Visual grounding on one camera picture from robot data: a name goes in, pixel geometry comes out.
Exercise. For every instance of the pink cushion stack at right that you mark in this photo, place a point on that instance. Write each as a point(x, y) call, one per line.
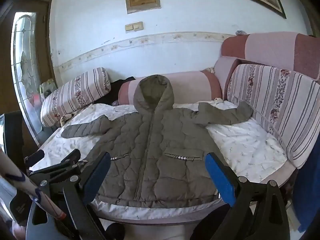
point(270, 47)

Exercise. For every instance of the beige wall light switch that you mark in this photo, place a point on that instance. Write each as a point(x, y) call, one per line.
point(134, 26)

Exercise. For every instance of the green patterned bag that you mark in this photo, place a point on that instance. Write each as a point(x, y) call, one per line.
point(47, 86)

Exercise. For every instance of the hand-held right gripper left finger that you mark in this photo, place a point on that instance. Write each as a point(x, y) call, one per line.
point(96, 180)

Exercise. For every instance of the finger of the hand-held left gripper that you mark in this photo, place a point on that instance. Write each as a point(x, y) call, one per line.
point(35, 156)
point(72, 156)

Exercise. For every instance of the striped floral bolster pillow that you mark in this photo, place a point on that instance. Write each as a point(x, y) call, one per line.
point(75, 92)

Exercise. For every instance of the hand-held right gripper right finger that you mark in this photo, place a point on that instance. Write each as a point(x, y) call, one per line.
point(221, 180)

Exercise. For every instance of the dark monitor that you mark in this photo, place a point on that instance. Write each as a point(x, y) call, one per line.
point(10, 132)

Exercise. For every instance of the black cloth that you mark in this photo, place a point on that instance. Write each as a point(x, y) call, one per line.
point(122, 83)

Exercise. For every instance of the wall electrical panel box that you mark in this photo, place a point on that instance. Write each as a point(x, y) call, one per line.
point(142, 0)

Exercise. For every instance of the small grey object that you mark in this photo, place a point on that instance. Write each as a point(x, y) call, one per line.
point(240, 32)

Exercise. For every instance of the white floral bedsheet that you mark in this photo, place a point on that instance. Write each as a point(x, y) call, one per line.
point(250, 150)

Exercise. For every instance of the striped floral back cushion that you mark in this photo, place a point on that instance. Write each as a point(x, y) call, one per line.
point(280, 110)

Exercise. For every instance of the stained glass wooden door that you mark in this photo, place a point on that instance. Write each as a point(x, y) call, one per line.
point(23, 55)

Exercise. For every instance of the blue cloth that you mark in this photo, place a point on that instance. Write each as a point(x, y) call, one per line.
point(307, 192)

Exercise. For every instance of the person's left forearm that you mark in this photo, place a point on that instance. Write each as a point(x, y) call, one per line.
point(22, 180)

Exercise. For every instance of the olive quilted hooded jacket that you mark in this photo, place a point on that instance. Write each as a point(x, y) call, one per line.
point(155, 150)

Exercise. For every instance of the beige crumpled cloth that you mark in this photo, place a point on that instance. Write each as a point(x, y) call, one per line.
point(210, 69)

